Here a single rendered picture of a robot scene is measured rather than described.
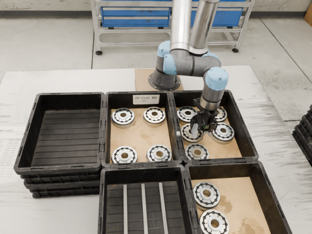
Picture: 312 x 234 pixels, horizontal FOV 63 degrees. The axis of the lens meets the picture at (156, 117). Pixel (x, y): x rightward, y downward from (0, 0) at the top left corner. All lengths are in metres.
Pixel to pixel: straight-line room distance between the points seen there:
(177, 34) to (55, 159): 0.69
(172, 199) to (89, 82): 0.92
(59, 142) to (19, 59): 2.14
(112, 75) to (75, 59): 1.43
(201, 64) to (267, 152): 0.64
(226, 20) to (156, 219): 2.55
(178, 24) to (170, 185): 0.61
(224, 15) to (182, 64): 2.18
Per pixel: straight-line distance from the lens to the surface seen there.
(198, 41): 1.30
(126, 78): 1.64
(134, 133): 1.16
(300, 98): 3.05
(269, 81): 3.10
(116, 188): 1.02
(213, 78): 0.89
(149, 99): 1.22
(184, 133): 1.14
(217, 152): 1.15
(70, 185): 1.08
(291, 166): 1.42
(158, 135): 1.15
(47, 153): 1.15
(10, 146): 1.40
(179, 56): 0.97
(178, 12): 1.05
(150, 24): 2.96
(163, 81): 1.40
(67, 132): 1.20
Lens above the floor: 1.74
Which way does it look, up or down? 48 degrees down
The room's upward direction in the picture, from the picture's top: 5 degrees clockwise
